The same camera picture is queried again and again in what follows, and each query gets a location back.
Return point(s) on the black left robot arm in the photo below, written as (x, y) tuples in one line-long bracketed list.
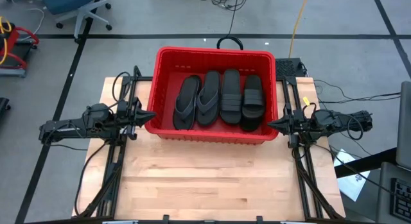
[(74, 129)]

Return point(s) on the black keyboard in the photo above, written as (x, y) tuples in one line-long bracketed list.
[(401, 201)]

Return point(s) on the black slide sandal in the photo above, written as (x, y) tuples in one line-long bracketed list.
[(253, 99), (250, 126), (231, 102)]

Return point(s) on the red cart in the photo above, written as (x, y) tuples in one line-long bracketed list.
[(13, 41)]

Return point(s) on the grey desk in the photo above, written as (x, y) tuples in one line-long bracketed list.
[(385, 198)]

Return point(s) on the white paper sheet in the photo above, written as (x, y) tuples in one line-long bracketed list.
[(353, 185)]

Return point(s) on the black table clamp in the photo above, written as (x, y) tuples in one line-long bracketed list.
[(259, 219), (165, 219)]

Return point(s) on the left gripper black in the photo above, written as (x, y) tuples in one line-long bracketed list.
[(131, 116)]

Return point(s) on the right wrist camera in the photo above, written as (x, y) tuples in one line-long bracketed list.
[(293, 142)]

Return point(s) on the black flip-flop with white edge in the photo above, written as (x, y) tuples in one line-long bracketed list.
[(184, 108)]

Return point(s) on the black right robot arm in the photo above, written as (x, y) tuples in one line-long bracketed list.
[(350, 121)]

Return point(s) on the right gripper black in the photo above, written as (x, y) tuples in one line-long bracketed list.
[(298, 123)]

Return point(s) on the red plastic bin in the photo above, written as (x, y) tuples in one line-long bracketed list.
[(167, 89)]

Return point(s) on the black power box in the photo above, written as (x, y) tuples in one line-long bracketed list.
[(289, 68)]

